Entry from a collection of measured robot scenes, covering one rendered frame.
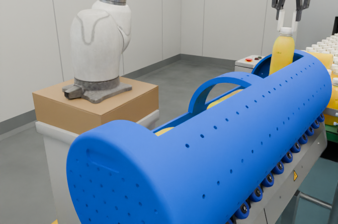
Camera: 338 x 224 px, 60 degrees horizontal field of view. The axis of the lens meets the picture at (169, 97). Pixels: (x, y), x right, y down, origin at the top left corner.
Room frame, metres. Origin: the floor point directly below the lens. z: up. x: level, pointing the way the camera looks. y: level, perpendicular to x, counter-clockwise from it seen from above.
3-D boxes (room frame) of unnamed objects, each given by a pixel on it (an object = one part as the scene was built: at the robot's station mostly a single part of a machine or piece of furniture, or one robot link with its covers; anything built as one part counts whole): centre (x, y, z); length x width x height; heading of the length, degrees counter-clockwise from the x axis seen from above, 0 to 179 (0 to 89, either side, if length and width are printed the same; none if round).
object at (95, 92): (0.97, 0.27, 1.13); 0.22 x 0.18 x 0.06; 145
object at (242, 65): (1.47, -0.43, 1.05); 0.20 x 0.10 x 0.10; 140
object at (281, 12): (1.00, -0.37, 1.34); 0.03 x 0.01 x 0.07; 140
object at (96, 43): (1.00, 0.25, 1.27); 0.18 x 0.16 x 0.22; 177
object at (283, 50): (0.98, -0.38, 1.22); 0.07 x 0.07 x 0.19
